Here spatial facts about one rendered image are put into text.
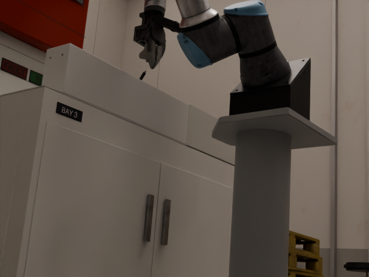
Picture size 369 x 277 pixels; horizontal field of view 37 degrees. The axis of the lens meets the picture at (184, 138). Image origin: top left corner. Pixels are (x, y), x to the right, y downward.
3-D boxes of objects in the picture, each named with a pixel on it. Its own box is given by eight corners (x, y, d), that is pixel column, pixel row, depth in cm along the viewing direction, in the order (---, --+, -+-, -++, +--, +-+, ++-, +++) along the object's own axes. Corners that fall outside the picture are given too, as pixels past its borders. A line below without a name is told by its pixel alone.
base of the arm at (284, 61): (300, 64, 167) (290, 32, 163) (272, 86, 158) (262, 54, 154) (260, 67, 178) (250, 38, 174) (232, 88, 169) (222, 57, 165)
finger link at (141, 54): (140, 71, 187) (143, 45, 189) (155, 68, 183) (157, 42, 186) (134, 67, 184) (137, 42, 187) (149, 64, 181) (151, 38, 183)
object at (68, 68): (38, 97, 150) (45, 49, 153) (164, 147, 192) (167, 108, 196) (62, 92, 144) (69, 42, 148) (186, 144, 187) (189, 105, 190)
